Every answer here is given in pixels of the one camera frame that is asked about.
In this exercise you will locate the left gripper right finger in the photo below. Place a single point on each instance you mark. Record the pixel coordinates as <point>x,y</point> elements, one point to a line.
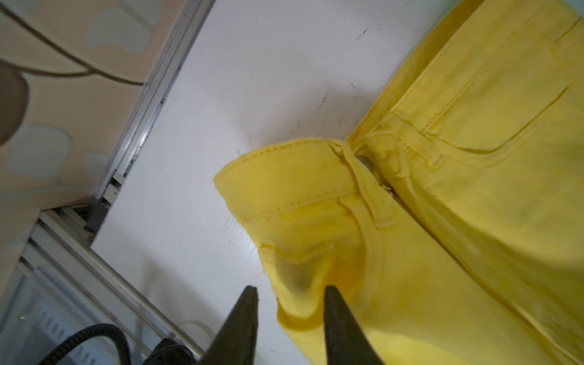
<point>345,342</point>

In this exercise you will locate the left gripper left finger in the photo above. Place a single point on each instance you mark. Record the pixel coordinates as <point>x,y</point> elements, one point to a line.
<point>235,343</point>

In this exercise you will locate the yellow trousers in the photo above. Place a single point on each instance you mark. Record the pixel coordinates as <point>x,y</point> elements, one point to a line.
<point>451,220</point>

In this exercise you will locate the aluminium front rail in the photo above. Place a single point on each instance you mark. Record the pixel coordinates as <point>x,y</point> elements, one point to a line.
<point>53,285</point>

